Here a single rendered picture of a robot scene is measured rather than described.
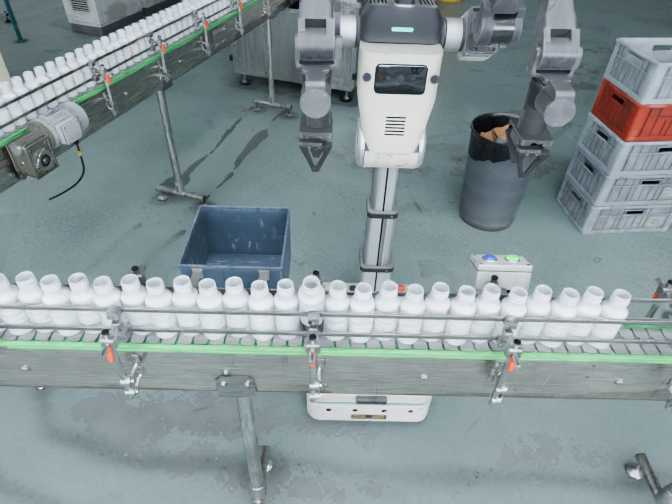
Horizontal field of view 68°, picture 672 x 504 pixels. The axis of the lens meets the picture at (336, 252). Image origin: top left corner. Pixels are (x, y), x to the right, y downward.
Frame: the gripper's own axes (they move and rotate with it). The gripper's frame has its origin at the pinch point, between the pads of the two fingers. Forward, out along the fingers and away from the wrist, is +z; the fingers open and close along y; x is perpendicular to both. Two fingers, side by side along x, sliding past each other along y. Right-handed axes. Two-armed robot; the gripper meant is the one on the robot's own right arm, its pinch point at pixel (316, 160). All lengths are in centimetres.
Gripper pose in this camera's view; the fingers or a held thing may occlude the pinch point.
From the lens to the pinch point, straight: 110.1
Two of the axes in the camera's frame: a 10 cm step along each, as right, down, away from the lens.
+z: -0.3, 7.7, 6.4
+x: 10.0, 0.3, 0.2
